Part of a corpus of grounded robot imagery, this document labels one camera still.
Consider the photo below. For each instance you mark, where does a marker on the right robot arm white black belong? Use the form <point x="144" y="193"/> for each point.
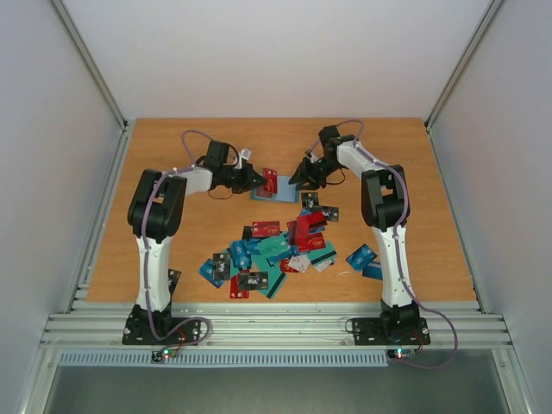
<point x="385" y="207"/>

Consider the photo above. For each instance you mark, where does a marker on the red card with magnetic stripe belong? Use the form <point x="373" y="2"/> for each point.
<point x="300" y="229"/>

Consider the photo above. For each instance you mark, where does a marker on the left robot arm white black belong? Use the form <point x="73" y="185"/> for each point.
<point x="155" y="215"/>

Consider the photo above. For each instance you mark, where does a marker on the black card left pile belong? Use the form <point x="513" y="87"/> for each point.
<point x="221" y="266"/>

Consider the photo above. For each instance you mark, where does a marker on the lone black VIP card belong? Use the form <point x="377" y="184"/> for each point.
<point x="173" y="279"/>

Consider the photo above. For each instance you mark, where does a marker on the blue card left pile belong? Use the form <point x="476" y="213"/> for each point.
<point x="239" y="255"/>

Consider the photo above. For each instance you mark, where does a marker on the left small circuit board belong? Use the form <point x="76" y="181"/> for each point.
<point x="164" y="355"/>

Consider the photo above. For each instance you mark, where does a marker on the blue card far right lower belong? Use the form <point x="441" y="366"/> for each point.
<point x="373" y="271"/>

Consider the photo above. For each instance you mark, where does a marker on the grey slotted cable duct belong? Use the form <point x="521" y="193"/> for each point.
<point x="224" y="358"/>

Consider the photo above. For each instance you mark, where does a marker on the black card near right arm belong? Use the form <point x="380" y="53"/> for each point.
<point x="330" y="213"/>

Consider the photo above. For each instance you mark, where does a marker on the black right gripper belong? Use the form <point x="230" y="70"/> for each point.
<point x="313" y="171"/>

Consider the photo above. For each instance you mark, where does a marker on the red VIP card in pile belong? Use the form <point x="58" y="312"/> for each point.
<point x="264" y="229"/>

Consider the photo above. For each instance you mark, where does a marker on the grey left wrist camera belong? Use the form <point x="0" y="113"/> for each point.
<point x="242" y="158"/>

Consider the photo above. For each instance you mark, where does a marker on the right small circuit board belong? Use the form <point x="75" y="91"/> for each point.
<point x="401" y="353"/>

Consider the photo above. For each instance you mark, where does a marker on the teal VIP card centre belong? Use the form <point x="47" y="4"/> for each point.
<point x="275" y="248"/>

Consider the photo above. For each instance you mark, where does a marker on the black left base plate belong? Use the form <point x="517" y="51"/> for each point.
<point x="138" y="332"/>

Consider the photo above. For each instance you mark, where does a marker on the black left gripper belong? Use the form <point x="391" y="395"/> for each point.
<point x="249" y="174"/>

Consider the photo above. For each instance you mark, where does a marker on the teal card with black stripe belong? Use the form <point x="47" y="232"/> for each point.
<point x="275" y="286"/>

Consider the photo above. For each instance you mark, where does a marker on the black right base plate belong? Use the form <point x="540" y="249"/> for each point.
<point x="370" y="331"/>

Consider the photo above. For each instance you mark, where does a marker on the red gold VIP card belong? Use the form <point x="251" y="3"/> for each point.
<point x="270" y="188"/>

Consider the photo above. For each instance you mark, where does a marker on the blue card far right upper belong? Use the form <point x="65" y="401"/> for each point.
<point x="361" y="257"/>

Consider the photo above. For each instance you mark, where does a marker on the black card on red card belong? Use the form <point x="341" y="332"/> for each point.
<point x="252" y="281"/>

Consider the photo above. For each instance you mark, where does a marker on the aluminium frame rail front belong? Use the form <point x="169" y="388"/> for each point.
<point x="269" y="325"/>

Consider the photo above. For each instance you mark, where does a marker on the teal leather card holder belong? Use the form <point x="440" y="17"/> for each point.
<point x="286" y="193"/>

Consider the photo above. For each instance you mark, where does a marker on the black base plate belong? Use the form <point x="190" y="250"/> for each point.
<point x="138" y="332"/>
<point x="370" y="331"/>

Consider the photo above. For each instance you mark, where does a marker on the small circuit board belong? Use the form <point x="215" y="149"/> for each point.
<point x="401" y="353"/>
<point x="164" y="355"/>

